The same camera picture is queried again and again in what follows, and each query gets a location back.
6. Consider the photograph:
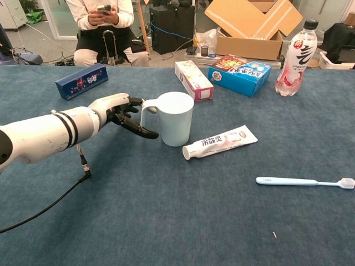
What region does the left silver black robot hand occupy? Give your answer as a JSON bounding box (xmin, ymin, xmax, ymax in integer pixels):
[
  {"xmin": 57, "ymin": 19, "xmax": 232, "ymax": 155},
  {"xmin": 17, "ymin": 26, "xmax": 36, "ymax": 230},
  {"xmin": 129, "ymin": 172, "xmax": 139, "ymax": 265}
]
[{"xmin": 88, "ymin": 93, "xmax": 159, "ymax": 140}]

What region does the white plastic mug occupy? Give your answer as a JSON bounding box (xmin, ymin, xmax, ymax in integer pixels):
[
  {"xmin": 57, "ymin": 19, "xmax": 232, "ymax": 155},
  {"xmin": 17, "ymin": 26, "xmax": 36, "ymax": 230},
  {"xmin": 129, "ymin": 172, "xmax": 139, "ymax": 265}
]
[{"xmin": 140, "ymin": 91, "xmax": 195, "ymax": 147}]

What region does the white toothpaste tube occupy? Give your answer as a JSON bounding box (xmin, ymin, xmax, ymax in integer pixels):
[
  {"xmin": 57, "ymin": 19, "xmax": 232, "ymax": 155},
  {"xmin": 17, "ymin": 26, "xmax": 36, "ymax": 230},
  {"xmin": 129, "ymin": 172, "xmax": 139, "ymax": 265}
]
[{"xmin": 182, "ymin": 124, "xmax": 259, "ymax": 161}]

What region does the light blue toothbrush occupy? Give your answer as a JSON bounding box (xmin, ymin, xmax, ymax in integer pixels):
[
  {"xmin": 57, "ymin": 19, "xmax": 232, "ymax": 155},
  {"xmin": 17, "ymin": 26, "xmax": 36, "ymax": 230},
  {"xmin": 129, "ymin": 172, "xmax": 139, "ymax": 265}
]
[{"xmin": 255, "ymin": 176, "xmax": 355, "ymax": 190}]

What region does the dark blue toothpaste box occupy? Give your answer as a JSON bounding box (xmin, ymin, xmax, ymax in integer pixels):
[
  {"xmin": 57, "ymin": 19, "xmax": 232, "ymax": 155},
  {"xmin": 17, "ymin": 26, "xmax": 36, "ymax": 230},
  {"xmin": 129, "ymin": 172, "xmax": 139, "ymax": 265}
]
[{"xmin": 54, "ymin": 63, "xmax": 109, "ymax": 101}]

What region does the white pink toothpaste box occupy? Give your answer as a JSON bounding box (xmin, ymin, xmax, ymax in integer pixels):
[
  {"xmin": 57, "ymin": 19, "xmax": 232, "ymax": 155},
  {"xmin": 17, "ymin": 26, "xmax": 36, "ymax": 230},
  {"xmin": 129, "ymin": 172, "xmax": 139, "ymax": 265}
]
[{"xmin": 174, "ymin": 60, "xmax": 215, "ymax": 103}]

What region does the metal stool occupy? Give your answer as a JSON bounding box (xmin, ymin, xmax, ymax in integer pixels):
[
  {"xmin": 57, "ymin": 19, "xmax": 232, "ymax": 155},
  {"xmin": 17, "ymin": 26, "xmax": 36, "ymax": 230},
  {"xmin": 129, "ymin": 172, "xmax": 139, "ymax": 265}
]
[{"xmin": 99, "ymin": 29, "xmax": 125, "ymax": 66}]

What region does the wooden easel leg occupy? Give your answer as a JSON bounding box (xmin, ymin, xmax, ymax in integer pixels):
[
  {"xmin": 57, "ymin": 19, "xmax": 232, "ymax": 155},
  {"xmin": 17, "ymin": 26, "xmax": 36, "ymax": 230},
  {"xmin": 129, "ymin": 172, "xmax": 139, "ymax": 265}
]
[{"xmin": 135, "ymin": 0, "xmax": 151, "ymax": 59}]

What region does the seated person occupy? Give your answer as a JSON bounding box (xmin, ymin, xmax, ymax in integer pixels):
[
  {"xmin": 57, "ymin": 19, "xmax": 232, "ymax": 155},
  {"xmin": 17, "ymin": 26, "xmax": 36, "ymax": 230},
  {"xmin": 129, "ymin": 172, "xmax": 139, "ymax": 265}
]
[{"xmin": 65, "ymin": 0, "xmax": 150, "ymax": 68}]

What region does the dark blue machine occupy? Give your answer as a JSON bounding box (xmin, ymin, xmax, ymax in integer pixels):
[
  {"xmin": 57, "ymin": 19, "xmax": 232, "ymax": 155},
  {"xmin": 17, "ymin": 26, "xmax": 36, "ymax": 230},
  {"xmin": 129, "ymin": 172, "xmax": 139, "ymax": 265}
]
[{"xmin": 0, "ymin": 23, "xmax": 44, "ymax": 66}]

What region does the black computer case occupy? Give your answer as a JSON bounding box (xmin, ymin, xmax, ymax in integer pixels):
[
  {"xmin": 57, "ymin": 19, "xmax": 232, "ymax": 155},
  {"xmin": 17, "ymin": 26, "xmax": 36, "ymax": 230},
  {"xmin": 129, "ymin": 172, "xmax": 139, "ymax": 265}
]
[{"xmin": 149, "ymin": 5, "xmax": 195, "ymax": 55}]

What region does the blue table mat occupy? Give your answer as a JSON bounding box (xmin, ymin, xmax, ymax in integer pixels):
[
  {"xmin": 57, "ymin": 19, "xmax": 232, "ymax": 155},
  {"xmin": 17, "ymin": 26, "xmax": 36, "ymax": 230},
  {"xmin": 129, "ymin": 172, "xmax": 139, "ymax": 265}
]
[{"xmin": 0, "ymin": 65, "xmax": 355, "ymax": 266}]

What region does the white plastic bag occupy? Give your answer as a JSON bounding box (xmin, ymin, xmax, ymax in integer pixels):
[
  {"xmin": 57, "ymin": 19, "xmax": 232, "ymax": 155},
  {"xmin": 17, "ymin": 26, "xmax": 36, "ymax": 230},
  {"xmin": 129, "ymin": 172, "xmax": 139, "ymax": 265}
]
[{"xmin": 194, "ymin": 27, "xmax": 219, "ymax": 55}]

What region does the green bag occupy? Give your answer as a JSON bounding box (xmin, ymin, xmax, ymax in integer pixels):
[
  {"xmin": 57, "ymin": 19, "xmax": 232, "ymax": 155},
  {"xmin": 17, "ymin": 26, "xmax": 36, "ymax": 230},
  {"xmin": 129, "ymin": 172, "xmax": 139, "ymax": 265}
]
[{"xmin": 24, "ymin": 10, "xmax": 45, "ymax": 25}]

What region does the blue snack box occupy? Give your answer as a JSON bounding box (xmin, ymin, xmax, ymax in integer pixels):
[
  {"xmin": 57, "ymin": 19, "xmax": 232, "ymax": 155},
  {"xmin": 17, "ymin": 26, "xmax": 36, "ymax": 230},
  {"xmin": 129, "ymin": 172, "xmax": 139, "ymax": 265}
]
[{"xmin": 207, "ymin": 54, "xmax": 273, "ymax": 98}]

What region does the white cabinet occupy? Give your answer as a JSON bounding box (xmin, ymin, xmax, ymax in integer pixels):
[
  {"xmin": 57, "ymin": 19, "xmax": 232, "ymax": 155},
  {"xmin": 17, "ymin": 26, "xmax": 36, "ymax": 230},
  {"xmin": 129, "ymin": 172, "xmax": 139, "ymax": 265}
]
[{"xmin": 0, "ymin": 0, "xmax": 28, "ymax": 30}]

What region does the open cardboard box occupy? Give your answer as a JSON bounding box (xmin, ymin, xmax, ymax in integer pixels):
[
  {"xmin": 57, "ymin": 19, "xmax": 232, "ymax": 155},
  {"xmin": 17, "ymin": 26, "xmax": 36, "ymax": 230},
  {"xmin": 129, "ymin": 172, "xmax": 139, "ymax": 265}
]
[{"xmin": 204, "ymin": 0, "xmax": 303, "ymax": 62}]

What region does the pink drink bottle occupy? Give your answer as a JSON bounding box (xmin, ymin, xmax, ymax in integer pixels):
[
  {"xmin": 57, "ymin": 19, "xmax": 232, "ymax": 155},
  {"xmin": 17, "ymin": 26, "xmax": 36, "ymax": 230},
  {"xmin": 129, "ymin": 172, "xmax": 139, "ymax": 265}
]
[{"xmin": 275, "ymin": 19, "xmax": 318, "ymax": 97}]

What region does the white plastic crate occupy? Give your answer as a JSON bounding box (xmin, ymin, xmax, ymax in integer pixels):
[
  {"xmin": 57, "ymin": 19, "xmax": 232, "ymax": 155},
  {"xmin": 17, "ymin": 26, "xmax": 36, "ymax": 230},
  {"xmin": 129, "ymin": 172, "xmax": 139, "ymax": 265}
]
[{"xmin": 318, "ymin": 51, "xmax": 355, "ymax": 70}]

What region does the black cloth heap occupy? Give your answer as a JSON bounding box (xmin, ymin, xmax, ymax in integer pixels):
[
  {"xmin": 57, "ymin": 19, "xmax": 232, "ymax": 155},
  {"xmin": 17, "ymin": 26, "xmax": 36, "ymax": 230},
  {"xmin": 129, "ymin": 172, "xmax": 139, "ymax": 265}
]
[{"xmin": 321, "ymin": 22, "xmax": 355, "ymax": 64}]

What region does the blue cable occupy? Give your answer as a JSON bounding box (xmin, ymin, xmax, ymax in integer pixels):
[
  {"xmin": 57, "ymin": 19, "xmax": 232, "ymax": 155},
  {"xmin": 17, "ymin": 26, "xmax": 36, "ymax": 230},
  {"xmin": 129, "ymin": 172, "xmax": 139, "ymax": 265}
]
[{"xmin": 151, "ymin": 21, "xmax": 194, "ymax": 39}]

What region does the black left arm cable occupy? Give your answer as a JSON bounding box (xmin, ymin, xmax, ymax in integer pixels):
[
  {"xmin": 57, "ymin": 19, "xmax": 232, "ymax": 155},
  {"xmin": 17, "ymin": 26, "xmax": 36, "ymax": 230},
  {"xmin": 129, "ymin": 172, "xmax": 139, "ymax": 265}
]
[{"xmin": 0, "ymin": 144, "xmax": 92, "ymax": 233}]

